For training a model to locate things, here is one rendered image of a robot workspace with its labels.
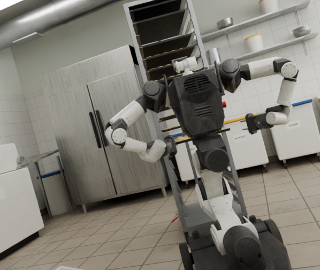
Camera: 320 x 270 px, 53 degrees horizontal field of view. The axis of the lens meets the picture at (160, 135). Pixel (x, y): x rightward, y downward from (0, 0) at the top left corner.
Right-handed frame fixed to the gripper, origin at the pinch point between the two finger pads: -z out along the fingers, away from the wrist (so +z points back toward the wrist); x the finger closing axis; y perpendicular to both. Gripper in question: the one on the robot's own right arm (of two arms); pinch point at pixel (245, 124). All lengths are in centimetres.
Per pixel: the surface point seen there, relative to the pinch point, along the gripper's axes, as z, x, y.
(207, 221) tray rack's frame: -53, -63, 6
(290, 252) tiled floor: 8, -78, -1
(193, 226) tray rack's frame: -57, -64, 16
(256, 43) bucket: -145, 87, -218
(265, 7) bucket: -130, 129, -234
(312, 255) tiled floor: 21, -78, -2
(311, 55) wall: -112, 54, -281
